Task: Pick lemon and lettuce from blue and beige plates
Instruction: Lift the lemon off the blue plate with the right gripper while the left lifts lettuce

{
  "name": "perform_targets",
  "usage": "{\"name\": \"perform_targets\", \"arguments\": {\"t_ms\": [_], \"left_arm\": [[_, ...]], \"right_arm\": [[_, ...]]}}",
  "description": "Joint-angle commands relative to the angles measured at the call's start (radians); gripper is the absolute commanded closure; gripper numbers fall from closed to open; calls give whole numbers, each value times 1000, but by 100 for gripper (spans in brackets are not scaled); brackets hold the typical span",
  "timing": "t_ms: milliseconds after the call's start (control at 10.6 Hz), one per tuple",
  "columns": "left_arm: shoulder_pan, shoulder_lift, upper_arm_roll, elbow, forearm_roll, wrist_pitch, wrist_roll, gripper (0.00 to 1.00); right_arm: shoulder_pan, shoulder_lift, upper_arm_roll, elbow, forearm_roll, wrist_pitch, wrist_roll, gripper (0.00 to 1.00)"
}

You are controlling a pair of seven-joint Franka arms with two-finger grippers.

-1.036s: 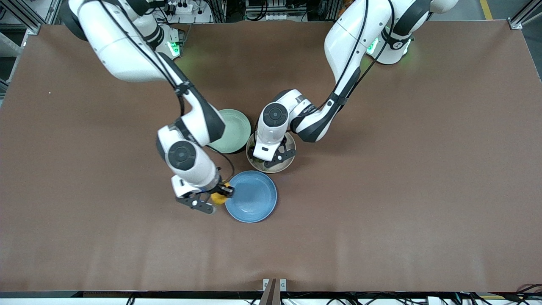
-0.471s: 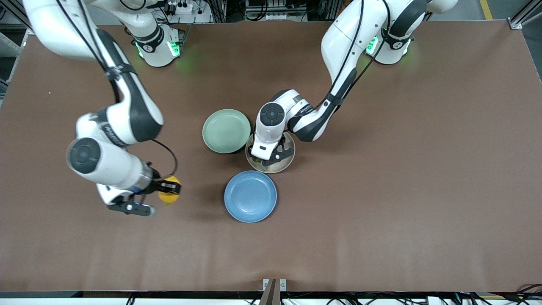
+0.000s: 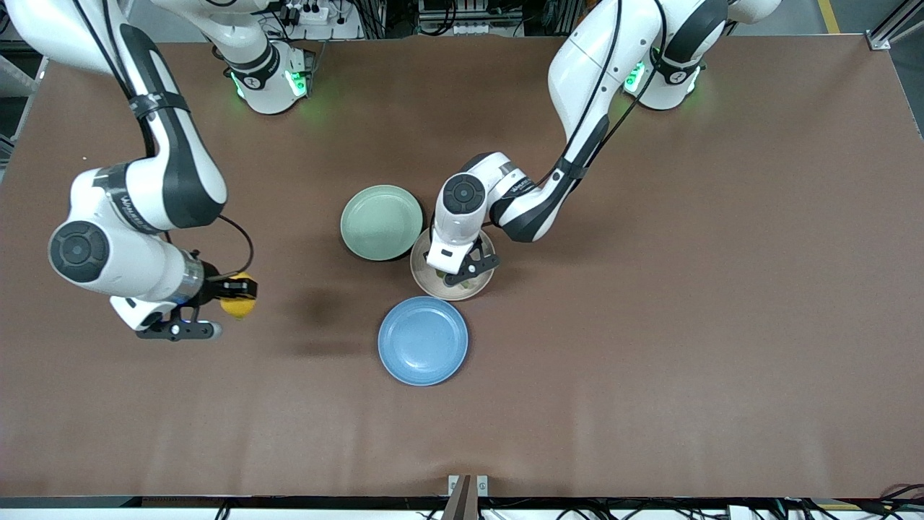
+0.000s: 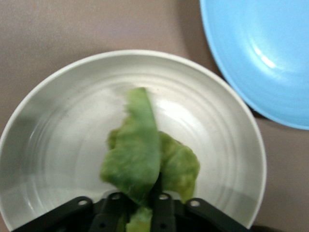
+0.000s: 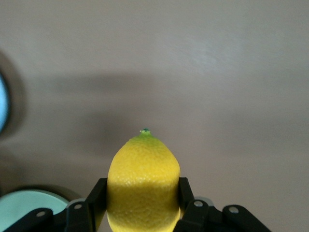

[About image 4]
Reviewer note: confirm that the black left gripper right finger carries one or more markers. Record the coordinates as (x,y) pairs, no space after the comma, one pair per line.
(193,217)

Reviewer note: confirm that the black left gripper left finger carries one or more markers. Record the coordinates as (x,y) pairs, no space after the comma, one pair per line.
(79,215)

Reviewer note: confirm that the green lettuce leaf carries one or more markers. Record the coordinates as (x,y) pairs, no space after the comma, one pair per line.
(137,154)

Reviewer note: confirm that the beige round plate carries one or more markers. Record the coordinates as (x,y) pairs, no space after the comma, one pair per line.
(72,135)

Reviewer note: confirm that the blue round plate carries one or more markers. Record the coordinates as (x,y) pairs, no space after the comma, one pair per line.
(263,55)

